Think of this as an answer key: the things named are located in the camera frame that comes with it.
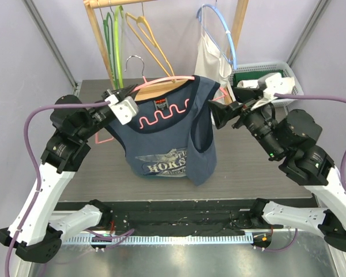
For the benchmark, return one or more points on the pink hanger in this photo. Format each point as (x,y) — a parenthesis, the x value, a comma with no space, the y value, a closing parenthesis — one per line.
(156,81)

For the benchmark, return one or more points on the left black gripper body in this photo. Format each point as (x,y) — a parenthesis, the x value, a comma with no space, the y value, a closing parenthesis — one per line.
(108,93)

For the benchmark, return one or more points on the white printed folded cloth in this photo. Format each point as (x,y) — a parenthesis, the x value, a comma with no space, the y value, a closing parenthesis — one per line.
(276,83)

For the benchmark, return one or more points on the green folded cloth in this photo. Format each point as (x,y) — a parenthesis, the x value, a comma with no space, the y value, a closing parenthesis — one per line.
(254,75)

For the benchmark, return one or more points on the white plastic basket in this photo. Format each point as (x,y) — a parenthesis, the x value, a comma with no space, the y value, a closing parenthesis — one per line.
(263,66)

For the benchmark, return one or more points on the navy tank top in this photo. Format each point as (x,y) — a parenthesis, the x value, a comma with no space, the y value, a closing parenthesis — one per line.
(182,144)

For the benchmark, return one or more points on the dark green hanger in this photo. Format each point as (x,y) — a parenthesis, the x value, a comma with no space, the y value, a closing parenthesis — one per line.
(109,39)

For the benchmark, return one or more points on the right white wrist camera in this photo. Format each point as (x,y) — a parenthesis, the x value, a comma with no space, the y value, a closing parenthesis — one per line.
(268,95)

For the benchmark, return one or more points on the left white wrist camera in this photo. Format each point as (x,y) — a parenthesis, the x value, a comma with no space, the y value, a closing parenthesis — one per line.
(124,110)

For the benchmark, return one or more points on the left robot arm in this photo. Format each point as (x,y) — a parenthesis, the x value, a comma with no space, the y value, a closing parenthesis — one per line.
(33,236)

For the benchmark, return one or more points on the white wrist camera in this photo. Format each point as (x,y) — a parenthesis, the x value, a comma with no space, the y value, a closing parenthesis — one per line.
(124,110)
(268,95)

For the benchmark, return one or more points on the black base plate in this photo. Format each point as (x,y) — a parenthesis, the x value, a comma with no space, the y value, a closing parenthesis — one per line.
(175,218)

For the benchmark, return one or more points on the white slotted cable duct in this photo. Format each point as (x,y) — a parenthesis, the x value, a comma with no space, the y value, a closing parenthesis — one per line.
(89,239)

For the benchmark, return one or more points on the white tank top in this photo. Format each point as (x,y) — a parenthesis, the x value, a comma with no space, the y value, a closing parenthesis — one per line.
(210,62)

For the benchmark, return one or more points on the grey plastic basin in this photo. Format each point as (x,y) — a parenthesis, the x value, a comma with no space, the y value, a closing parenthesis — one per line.
(177,176)

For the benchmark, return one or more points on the wooden clothes rack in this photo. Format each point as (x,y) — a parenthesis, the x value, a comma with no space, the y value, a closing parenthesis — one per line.
(160,88)

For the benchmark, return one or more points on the lime green hanger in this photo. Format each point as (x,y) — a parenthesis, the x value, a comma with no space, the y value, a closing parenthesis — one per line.
(118,24)

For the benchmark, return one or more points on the light blue hanger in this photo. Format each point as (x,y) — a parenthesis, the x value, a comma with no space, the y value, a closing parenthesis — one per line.
(232,60)

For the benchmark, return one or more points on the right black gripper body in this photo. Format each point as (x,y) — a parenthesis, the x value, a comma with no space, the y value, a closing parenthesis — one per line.
(239,109)

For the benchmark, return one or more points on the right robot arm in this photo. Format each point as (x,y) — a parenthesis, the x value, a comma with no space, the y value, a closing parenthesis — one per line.
(293,143)

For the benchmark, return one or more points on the yellow wooden hanger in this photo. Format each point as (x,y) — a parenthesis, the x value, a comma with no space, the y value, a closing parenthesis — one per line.
(142,30)

